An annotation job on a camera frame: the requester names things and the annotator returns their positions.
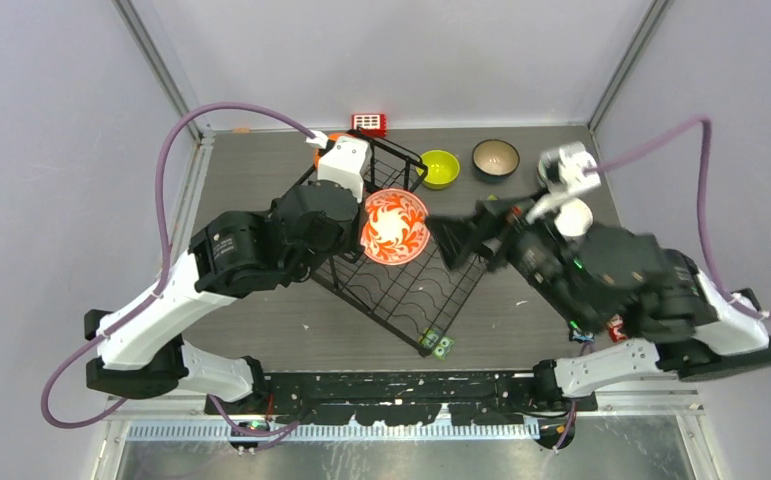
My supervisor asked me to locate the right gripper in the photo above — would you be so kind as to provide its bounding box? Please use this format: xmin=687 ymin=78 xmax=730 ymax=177
xmin=420 ymin=182 xmax=591 ymax=331

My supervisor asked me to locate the white red patterned bowl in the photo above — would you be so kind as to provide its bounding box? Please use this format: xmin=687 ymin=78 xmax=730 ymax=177
xmin=360 ymin=188 xmax=431 ymax=266

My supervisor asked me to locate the yellow green bowl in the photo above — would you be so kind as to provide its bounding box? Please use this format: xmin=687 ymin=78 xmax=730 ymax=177
xmin=420 ymin=150 xmax=461 ymax=190

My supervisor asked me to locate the black wire dish rack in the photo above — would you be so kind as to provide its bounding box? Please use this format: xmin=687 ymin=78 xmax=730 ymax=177
xmin=310 ymin=129 xmax=485 ymax=357

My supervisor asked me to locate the orange bowl top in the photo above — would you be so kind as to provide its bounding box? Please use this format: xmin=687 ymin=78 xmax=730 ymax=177
xmin=313 ymin=132 xmax=344 ymax=169

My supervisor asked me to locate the white ribbed bowl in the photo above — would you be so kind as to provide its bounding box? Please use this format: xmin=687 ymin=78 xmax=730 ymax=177
xmin=553 ymin=198 xmax=594 ymax=239

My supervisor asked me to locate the floral pale green bowl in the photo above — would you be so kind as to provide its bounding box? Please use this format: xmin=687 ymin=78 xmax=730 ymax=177
xmin=537 ymin=159 xmax=548 ymax=188

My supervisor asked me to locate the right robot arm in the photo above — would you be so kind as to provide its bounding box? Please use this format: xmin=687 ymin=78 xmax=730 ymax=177
xmin=425 ymin=197 xmax=771 ymax=411

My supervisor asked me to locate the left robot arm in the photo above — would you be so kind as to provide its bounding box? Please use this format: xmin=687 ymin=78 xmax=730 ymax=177
xmin=85 ymin=179 xmax=365 ymax=414

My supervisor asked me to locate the green owl number tile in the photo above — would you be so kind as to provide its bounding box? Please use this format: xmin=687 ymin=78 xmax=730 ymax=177
xmin=419 ymin=328 xmax=455 ymax=360

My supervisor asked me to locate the red toy brick block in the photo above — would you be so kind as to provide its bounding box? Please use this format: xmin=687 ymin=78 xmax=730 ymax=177
xmin=350 ymin=113 xmax=388 ymax=137

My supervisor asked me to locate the blue owl number tile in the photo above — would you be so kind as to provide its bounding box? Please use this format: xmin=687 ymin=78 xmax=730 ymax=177
xmin=569 ymin=325 xmax=595 ymax=344

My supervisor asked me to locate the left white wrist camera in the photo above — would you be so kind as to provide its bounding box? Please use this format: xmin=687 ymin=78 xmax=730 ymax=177
xmin=306 ymin=130 xmax=372 ymax=203

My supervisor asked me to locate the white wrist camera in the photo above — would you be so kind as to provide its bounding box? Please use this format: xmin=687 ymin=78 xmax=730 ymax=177
xmin=525 ymin=142 xmax=602 ymax=224
xmin=306 ymin=130 xmax=372 ymax=203

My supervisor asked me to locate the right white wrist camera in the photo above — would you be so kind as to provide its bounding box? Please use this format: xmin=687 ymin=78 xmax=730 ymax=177
xmin=525 ymin=142 xmax=602 ymax=224

